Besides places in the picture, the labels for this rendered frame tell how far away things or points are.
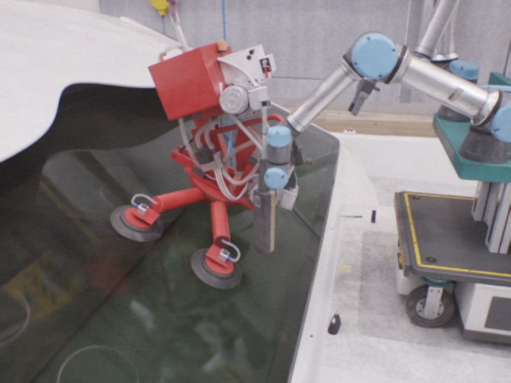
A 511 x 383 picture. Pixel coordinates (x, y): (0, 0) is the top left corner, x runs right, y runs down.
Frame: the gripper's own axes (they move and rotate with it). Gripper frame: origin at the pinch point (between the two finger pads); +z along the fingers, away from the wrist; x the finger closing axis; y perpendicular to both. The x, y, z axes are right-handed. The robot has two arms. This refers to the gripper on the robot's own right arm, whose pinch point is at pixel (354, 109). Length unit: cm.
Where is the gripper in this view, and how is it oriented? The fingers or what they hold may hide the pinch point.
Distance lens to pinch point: 199.3
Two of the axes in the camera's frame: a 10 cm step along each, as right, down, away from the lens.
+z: -4.1, 8.6, 3.0
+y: 9.1, 4.2, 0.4
